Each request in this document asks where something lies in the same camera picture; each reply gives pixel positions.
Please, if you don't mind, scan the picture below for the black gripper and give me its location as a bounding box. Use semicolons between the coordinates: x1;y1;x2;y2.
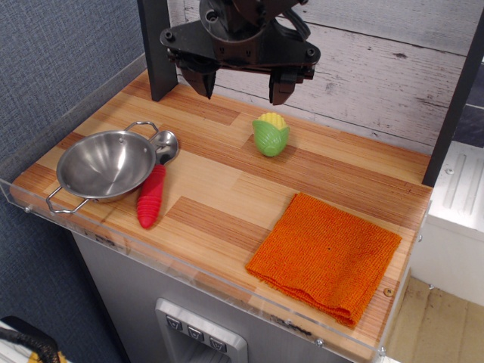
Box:
160;1;321;105

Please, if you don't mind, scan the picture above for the green yellow toy corn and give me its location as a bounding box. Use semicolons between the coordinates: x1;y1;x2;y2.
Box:
252;112;290;157

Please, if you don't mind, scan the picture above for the orange folded towel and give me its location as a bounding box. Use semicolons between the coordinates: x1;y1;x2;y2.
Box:
246;193;402;328

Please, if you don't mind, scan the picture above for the silver dispenser panel with buttons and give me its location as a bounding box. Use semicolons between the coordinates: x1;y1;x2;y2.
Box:
155;298;249;362

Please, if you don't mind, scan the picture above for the white ridged appliance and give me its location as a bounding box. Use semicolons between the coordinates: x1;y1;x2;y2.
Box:
410;141;483;305

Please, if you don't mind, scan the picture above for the black yellow object at corner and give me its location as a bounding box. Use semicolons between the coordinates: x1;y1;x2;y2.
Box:
1;316;68;362

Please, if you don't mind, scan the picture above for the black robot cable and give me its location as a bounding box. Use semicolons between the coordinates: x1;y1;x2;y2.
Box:
279;9;312;41

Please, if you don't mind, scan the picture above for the red handled metal spoon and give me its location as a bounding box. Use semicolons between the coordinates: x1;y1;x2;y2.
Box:
136;130;178;229

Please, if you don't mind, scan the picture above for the dark left vertical post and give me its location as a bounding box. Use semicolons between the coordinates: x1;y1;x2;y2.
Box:
137;0;178;101

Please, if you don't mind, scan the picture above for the dark vertical post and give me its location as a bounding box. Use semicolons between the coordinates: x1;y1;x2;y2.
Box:
137;0;178;101
422;12;483;187

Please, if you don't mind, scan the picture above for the stainless steel bowl with handles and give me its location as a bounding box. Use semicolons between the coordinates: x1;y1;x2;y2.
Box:
46;121;159;214

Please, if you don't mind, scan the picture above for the dark right vertical post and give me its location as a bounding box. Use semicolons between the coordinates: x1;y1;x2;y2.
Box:
422;12;483;187

